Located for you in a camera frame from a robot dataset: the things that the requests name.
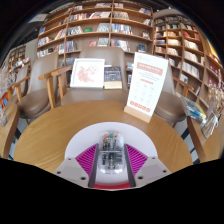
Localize narrow wooden bookshelf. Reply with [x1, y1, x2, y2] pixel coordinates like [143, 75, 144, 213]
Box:
[8, 44, 28, 73]

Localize white ceiling panel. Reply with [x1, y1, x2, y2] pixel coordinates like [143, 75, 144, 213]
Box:
[28, 13, 49, 24]

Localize white framed flower picture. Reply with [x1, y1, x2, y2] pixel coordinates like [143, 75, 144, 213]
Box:
[69, 57, 106, 89]

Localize beige wooden armchair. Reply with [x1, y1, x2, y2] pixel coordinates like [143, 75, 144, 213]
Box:
[154, 63, 196, 128]
[8, 51, 61, 126]
[38, 46, 139, 106]

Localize transparent computer mouse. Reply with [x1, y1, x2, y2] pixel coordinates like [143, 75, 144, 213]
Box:
[97, 130, 126, 175]

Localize curved wooden bookshelf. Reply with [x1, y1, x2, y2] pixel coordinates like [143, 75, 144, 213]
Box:
[153, 13, 224, 108]

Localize white red table sign stand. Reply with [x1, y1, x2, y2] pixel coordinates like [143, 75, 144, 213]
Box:
[123, 51, 170, 124]

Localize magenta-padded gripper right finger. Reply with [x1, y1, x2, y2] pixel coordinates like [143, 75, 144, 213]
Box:
[123, 143, 172, 188]

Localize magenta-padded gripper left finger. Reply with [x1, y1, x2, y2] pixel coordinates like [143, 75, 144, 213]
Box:
[53, 143, 100, 188]

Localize round wooden side table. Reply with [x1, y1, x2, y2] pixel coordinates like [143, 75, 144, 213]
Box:
[186, 114, 224, 164]
[0, 101, 21, 159]

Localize glass vase dried flowers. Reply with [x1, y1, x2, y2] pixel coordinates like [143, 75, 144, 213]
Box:
[199, 83, 224, 139]

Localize dark blue book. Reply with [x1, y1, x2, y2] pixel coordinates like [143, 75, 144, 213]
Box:
[103, 65, 124, 90]

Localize stack of blue books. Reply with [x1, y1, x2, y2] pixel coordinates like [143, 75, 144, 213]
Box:
[181, 96, 208, 123]

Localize wide wooden bookshelf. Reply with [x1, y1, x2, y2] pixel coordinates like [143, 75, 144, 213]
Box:
[35, 1, 155, 68]

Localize white mouse pad red rest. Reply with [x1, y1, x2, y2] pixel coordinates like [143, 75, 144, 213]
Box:
[64, 121, 158, 190]

